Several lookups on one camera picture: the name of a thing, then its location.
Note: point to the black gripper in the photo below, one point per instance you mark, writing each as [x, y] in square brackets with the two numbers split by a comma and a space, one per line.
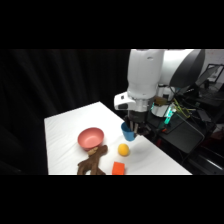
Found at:
[140, 120]

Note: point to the blue plastic cup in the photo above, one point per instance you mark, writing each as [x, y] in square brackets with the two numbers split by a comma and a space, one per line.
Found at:
[126, 133]

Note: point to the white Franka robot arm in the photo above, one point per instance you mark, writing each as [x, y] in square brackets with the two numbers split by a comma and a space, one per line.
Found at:
[146, 73]

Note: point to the pink plastic bowl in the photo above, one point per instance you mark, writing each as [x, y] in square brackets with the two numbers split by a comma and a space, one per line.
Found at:
[90, 137]

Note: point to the yellow ball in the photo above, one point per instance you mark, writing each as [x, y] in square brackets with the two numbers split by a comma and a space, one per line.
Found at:
[123, 149]

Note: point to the green light strip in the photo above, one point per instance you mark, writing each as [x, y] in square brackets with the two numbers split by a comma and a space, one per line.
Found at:
[169, 116]

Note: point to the orange block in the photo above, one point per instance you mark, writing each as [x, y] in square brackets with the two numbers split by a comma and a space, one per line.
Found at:
[118, 168]

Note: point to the black robot stand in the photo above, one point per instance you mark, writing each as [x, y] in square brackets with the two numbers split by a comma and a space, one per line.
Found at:
[181, 133]

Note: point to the brown plush toy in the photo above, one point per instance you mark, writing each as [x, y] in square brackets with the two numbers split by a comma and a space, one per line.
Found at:
[93, 161]

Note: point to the dark computer monitor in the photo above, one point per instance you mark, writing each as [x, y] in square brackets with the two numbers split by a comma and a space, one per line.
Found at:
[209, 76]

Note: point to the black curtain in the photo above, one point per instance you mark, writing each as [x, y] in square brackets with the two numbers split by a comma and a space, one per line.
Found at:
[36, 100]

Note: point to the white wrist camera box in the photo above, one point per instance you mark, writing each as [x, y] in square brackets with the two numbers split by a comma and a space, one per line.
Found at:
[123, 101]

